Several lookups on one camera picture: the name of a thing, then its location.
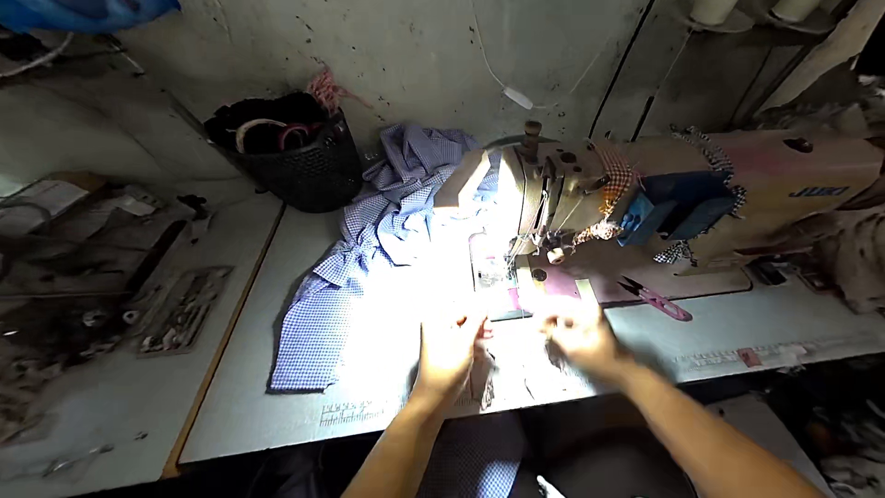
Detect blue white gingham fabric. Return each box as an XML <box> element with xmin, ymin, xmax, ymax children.
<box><xmin>268</xmin><ymin>123</ymin><xmax>500</xmax><ymax>395</ymax></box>

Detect pile of pale cloth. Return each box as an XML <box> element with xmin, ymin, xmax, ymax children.
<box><xmin>810</xmin><ymin>206</ymin><xmax>885</xmax><ymax>316</ymax></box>

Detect white thread cone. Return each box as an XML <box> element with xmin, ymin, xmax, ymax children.
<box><xmin>770</xmin><ymin>0</ymin><xmax>824</xmax><ymax>23</ymax></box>
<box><xmin>690</xmin><ymin>0</ymin><xmax>739</xmax><ymax>27</ymax></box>

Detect black white checkered strip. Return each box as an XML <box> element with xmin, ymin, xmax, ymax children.
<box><xmin>653</xmin><ymin>124</ymin><xmax>748</xmax><ymax>267</ymax></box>

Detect pink yarn tassel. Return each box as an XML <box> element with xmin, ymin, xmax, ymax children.
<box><xmin>306</xmin><ymin>68</ymin><xmax>373</xmax><ymax>116</ymax></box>

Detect person's right hand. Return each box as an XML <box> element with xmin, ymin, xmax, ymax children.
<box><xmin>541</xmin><ymin>301</ymin><xmax>638</xmax><ymax>388</ymax></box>

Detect person's left forearm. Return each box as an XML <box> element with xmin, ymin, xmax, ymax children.
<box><xmin>342</xmin><ymin>386</ymin><xmax>450</xmax><ymax>498</ymax></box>

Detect blue plastic bag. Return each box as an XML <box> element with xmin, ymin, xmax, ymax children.
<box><xmin>0</xmin><ymin>0</ymin><xmax>181</xmax><ymax>35</ymax></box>

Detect person's legs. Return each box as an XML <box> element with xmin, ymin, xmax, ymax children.
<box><xmin>515</xmin><ymin>396</ymin><xmax>699</xmax><ymax>498</ymax></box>

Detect orange checkered cloth strip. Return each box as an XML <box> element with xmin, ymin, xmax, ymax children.
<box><xmin>572</xmin><ymin>142</ymin><xmax>634</xmax><ymax>247</ymax></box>

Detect sewing machine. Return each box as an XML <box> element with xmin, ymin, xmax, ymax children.
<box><xmin>470</xmin><ymin>122</ymin><xmax>885</xmax><ymax>322</ymax></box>

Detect black woven basket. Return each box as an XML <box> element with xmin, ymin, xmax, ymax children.
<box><xmin>204</xmin><ymin>90</ymin><xmax>364</xmax><ymax>213</ymax></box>

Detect cream ring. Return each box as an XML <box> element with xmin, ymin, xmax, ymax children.
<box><xmin>236</xmin><ymin>118</ymin><xmax>286</xmax><ymax>154</ymax></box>

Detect person's left hand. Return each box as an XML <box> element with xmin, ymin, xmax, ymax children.
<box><xmin>418</xmin><ymin>313</ymin><xmax>494</xmax><ymax>403</ymax></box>

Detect clear tray of small parts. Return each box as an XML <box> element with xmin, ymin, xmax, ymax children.
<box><xmin>137</xmin><ymin>266</ymin><xmax>233</xmax><ymax>358</ymax></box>

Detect pink thread snips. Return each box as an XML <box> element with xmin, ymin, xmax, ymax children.
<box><xmin>618</xmin><ymin>275</ymin><xmax>693</xmax><ymax>322</ymax></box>

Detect blue box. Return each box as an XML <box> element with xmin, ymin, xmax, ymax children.
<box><xmin>617</xmin><ymin>170</ymin><xmax>737</xmax><ymax>248</ymax></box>

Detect person's right forearm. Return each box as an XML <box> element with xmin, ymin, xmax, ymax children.
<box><xmin>612</xmin><ymin>363</ymin><xmax>828</xmax><ymax>498</ymax></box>

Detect dark red ring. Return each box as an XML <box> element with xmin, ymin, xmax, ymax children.
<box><xmin>278</xmin><ymin>123</ymin><xmax>311</xmax><ymax>151</ymax></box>

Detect dark gingham cloth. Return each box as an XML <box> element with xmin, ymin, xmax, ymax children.
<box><xmin>418</xmin><ymin>413</ymin><xmax>528</xmax><ymax>498</ymax></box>

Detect pile of dark clutter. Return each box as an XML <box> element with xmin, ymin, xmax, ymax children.
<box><xmin>0</xmin><ymin>172</ymin><xmax>212</xmax><ymax>445</ymax></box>

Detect crumpled grey fabric scrap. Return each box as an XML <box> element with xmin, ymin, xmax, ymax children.
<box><xmin>470</xmin><ymin>344</ymin><xmax>497</xmax><ymax>411</ymax></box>

